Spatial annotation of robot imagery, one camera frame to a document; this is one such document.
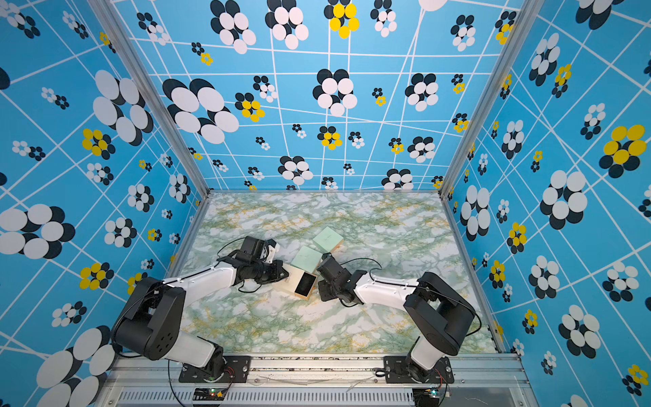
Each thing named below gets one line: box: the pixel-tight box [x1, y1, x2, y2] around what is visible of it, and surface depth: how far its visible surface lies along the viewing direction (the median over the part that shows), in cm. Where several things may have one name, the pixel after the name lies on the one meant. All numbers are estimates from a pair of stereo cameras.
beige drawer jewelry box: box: [272, 263, 318, 302], surface depth 90 cm
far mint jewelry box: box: [311, 226, 345, 253], surface depth 102 cm
